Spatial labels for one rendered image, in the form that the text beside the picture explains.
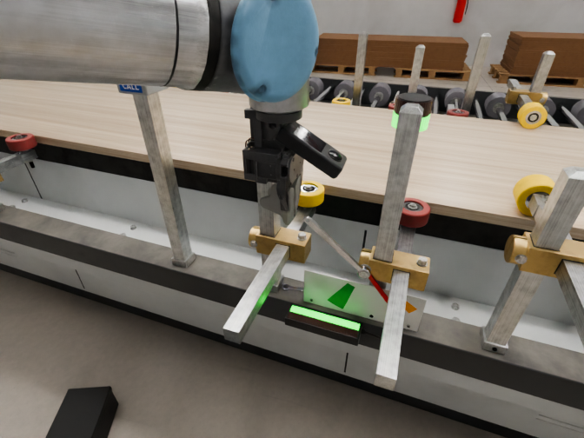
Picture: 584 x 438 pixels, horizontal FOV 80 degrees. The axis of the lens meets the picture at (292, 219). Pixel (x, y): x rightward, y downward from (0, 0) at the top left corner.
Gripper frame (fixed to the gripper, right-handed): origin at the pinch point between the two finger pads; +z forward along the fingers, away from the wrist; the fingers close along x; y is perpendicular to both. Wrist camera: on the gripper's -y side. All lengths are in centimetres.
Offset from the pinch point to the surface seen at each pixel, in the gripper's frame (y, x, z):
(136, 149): 62, -29, 7
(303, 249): -0.7, -5.6, 11.4
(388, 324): -20.0, 8.4, 11.2
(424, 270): -25.0, -6.1, 10.1
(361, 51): 10, -115, -11
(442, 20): -29, -726, 23
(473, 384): -43, -8, 43
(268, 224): 7.5, -6.3, 7.3
